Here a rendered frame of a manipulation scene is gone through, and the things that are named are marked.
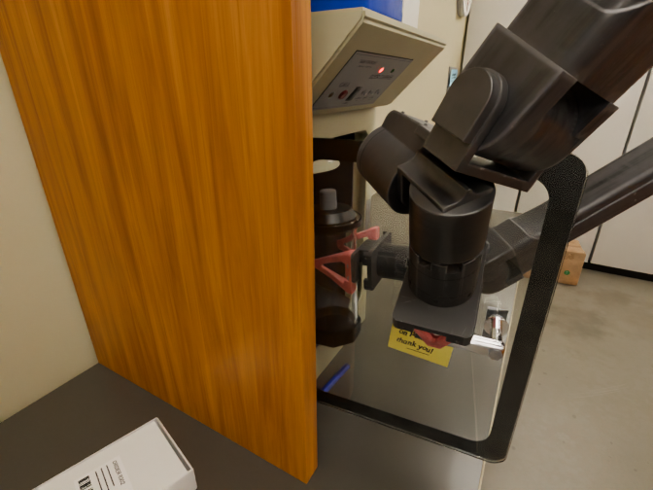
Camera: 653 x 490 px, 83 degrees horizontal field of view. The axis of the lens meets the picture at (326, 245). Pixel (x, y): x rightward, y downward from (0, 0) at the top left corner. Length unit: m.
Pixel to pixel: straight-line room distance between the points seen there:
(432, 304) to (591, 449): 1.85
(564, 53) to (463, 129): 0.06
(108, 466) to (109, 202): 0.35
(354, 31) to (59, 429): 0.71
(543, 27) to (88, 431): 0.75
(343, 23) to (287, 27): 0.08
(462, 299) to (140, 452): 0.49
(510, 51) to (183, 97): 0.30
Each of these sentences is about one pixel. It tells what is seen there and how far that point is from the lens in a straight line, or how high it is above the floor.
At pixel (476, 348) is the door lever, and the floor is 1.20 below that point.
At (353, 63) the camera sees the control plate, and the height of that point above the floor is 1.47.
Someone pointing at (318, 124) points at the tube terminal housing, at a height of 1.39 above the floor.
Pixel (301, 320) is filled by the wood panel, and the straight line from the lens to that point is 0.41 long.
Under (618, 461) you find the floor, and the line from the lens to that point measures 2.16.
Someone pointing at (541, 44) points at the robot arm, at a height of 1.46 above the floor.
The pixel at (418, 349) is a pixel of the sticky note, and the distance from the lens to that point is 0.49.
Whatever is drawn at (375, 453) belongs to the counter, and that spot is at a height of 0.94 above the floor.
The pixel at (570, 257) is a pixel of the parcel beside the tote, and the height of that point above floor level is 0.24.
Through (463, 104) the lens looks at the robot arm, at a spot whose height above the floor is 1.44.
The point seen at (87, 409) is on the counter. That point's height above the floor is 0.94.
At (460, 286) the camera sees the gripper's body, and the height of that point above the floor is 1.30.
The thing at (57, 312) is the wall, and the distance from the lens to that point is 0.84.
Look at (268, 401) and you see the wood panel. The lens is 0.53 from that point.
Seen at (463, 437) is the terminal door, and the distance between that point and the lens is 0.58.
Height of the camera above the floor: 1.45
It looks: 24 degrees down
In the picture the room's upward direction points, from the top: straight up
